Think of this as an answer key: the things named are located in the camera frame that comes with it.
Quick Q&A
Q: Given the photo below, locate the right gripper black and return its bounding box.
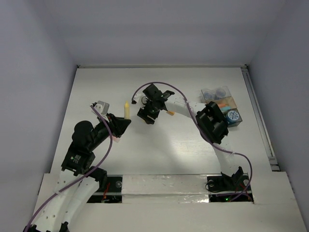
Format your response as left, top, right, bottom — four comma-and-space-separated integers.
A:
137, 97, 160, 125

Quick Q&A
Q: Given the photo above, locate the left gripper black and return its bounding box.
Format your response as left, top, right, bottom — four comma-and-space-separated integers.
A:
89, 112, 131, 149

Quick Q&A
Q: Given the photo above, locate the yellow highlighter marker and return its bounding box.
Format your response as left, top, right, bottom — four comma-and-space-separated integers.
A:
124, 101, 130, 119

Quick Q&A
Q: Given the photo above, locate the pink highlighter marker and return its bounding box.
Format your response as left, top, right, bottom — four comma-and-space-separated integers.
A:
112, 137, 120, 143

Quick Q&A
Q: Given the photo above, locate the red-orange highlighter marker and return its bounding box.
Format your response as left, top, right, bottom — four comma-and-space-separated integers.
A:
218, 104, 229, 109

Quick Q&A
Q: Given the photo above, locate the blue patterned tape roll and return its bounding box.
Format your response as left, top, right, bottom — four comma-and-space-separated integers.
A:
225, 110, 240, 124

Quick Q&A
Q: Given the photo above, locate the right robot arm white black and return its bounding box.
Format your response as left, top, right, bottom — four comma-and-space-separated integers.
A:
131, 83, 244, 193

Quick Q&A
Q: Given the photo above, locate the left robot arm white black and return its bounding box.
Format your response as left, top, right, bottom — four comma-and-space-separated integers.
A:
24, 114, 131, 232

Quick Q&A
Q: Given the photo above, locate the three-compartment desk organizer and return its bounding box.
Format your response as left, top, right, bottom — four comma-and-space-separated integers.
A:
201, 86, 242, 128

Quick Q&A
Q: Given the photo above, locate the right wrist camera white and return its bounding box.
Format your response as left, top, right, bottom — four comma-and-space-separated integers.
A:
131, 93, 145, 105

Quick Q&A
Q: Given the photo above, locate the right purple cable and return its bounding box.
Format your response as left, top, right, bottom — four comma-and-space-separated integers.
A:
131, 81, 253, 203

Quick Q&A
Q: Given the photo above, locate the purple cable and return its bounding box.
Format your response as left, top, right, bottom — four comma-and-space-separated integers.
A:
131, 81, 253, 203
24, 105, 114, 232

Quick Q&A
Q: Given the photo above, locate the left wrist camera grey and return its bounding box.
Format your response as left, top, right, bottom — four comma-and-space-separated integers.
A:
95, 101, 110, 115

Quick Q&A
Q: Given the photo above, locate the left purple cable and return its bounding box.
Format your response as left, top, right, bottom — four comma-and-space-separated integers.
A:
24, 105, 114, 232

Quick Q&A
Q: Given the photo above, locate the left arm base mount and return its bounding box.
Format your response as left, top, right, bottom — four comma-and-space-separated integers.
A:
87, 175, 123, 203

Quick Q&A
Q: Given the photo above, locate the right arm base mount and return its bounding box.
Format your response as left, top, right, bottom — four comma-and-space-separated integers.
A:
205, 174, 249, 203

